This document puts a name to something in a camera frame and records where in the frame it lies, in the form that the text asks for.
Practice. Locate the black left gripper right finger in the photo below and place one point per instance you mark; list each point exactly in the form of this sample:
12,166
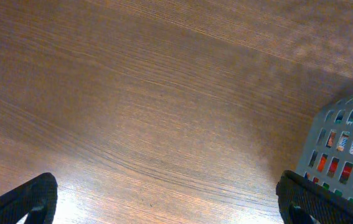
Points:
303,201

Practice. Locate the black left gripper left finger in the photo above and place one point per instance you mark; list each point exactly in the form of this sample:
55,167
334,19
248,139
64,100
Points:
36,200

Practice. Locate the grey plastic basket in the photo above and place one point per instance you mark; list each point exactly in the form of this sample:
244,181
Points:
311,145

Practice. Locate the orange biscuit packet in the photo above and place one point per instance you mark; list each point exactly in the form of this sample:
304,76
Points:
331,167

